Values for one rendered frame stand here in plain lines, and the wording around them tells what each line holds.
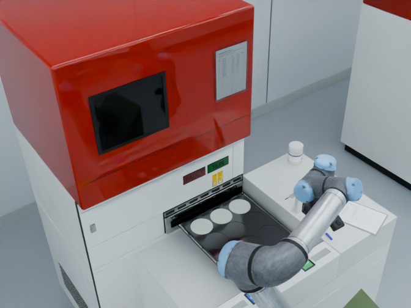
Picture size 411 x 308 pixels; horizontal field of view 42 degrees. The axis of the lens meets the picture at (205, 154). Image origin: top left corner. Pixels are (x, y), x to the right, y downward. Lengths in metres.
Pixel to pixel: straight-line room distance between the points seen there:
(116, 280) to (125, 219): 0.33
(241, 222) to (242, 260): 0.87
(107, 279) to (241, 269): 1.00
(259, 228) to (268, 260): 0.89
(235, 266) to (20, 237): 2.48
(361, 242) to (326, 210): 0.69
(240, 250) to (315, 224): 0.24
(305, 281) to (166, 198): 0.68
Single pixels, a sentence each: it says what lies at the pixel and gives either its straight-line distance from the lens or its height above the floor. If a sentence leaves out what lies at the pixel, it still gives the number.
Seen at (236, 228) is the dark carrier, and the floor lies 0.90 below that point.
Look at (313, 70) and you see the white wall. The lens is 5.04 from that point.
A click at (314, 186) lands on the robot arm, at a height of 1.43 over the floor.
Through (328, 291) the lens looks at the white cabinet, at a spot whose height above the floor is 0.76.
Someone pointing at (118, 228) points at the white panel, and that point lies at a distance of 2.25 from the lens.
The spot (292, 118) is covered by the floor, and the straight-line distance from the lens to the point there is 4.74.
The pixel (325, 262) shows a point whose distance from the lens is 2.18.
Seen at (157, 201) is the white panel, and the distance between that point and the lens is 2.28.
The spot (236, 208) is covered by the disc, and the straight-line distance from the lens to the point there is 2.46.
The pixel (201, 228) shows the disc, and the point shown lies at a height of 0.90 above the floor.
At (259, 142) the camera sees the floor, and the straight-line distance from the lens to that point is 4.42.
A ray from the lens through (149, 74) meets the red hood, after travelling 1.88.
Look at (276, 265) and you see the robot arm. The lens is 1.49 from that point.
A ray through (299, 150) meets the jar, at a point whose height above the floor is 1.05.
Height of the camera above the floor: 2.56
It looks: 37 degrees down
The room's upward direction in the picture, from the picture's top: 2 degrees counter-clockwise
